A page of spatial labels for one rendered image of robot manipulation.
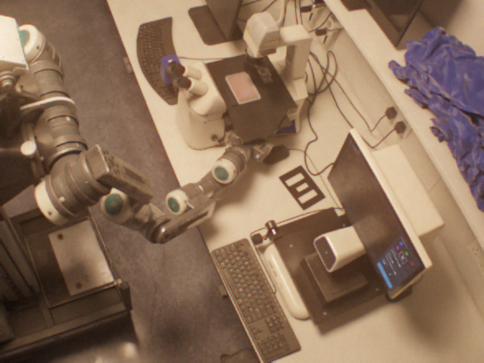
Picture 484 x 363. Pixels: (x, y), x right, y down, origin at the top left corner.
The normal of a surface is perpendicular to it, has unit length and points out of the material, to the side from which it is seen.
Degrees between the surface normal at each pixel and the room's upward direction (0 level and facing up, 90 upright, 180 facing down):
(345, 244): 8
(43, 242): 0
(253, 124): 0
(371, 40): 0
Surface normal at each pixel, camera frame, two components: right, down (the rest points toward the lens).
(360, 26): 0.16, -0.52
